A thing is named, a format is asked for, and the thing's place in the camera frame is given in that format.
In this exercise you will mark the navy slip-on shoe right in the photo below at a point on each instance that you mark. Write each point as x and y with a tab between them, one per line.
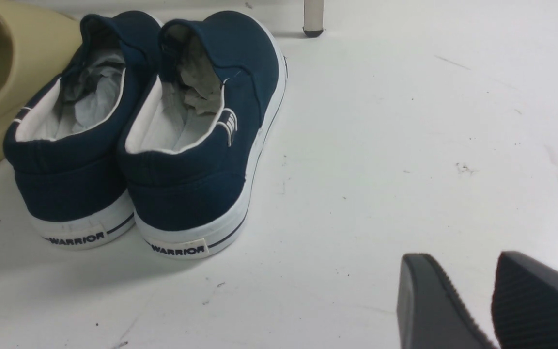
190	153

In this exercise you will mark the navy slip-on shoe left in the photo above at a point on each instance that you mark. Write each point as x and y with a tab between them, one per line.
63	143

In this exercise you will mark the stainless steel shoe rack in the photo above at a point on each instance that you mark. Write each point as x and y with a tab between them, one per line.
313	18

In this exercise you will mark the navy slip-on shoe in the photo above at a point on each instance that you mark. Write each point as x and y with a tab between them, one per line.
63	143
190	153

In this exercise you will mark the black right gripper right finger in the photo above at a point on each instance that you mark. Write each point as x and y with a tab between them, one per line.
525	303

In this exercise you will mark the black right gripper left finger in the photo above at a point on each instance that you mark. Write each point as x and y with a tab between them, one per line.
430	312

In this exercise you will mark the olive green slipper right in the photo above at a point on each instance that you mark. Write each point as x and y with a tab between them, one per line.
36	44

